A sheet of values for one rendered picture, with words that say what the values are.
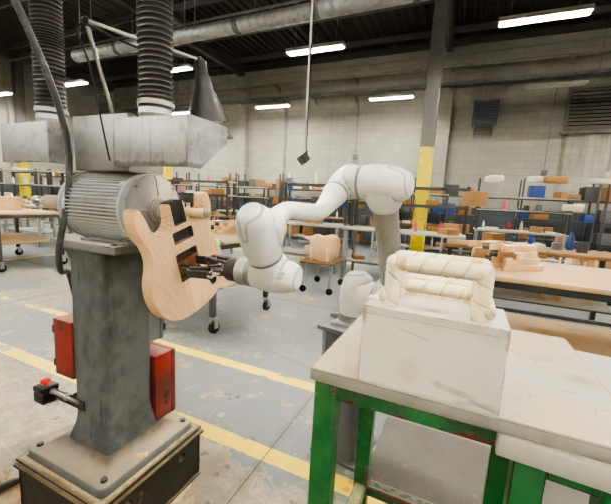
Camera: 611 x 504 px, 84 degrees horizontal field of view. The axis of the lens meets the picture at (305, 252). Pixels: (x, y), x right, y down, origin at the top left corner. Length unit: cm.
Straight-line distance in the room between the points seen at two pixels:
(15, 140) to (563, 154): 1194
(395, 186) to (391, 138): 1106
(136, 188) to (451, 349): 105
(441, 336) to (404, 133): 1168
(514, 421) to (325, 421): 39
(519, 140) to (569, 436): 1153
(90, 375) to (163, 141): 97
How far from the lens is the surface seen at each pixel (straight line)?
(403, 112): 1245
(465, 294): 87
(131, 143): 119
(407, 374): 76
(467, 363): 74
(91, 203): 141
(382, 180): 129
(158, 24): 126
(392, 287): 72
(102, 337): 151
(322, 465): 97
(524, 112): 1232
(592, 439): 83
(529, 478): 89
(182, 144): 104
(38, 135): 160
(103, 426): 168
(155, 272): 113
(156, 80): 121
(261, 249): 91
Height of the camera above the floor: 131
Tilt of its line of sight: 8 degrees down
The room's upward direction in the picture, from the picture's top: 3 degrees clockwise
